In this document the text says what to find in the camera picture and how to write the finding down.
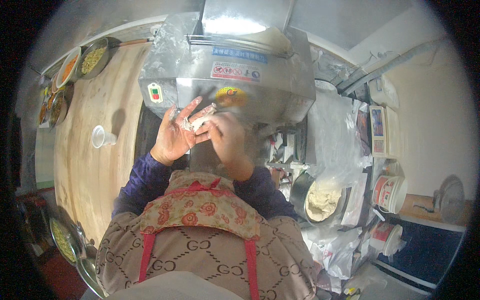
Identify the white bucket with red label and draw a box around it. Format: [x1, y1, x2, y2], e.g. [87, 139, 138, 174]
[369, 221, 404, 258]
[372, 175, 408, 215]

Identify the heap of plastic bags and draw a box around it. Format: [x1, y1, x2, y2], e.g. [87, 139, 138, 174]
[303, 224, 365, 281]

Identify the wooden shelf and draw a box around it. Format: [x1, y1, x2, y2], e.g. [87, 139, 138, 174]
[398, 193, 471, 227]

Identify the white dough piece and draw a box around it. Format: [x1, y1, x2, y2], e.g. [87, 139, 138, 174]
[183, 112, 215, 133]

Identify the clear plastic sheet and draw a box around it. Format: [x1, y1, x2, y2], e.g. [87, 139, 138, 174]
[307, 89, 373, 190]

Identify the round grey metal lid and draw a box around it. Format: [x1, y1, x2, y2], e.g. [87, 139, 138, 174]
[438, 175, 466, 224]

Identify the white plastic bag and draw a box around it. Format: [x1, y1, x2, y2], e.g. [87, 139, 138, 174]
[369, 74, 400, 110]

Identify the white bowl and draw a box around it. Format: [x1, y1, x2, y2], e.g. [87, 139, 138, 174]
[314, 79, 339, 95]

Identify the frying pan with green filling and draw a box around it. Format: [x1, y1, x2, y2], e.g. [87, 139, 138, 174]
[76, 36, 155, 80]

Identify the person's body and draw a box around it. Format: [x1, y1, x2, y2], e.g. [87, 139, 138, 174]
[95, 170, 320, 300]

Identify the grey pipe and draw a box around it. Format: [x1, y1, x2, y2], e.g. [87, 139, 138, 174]
[337, 37, 452, 96]

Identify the empty steel basin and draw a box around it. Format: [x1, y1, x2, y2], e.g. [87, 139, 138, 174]
[76, 258, 106, 299]

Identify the bowl with orange filling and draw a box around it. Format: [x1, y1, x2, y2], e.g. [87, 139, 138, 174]
[56, 46, 83, 89]

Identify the clear plastic cup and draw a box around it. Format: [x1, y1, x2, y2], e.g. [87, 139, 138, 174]
[91, 125, 118, 149]

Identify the stainless steel dough machine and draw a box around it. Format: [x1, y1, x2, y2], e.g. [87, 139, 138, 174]
[138, 0, 318, 126]

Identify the steel pot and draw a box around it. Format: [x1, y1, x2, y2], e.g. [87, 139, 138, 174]
[290, 170, 348, 227]

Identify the person's right hand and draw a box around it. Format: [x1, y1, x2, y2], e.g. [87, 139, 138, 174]
[194, 112, 248, 164]

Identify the large dough lump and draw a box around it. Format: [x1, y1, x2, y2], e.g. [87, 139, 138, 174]
[305, 181, 343, 223]

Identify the person's left hand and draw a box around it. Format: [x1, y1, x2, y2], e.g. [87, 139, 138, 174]
[150, 96, 217, 166]

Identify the small bowl with brown sauce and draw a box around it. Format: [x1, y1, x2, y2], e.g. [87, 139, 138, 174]
[38, 100, 49, 127]

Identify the steel bowl with dark filling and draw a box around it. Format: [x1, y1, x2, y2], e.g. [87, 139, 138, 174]
[49, 91, 70, 130]

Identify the white electronic scale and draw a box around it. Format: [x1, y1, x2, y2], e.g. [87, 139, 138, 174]
[369, 105, 399, 159]

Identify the steel bowl with green filling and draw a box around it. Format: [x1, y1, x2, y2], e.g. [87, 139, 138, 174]
[49, 217, 82, 267]

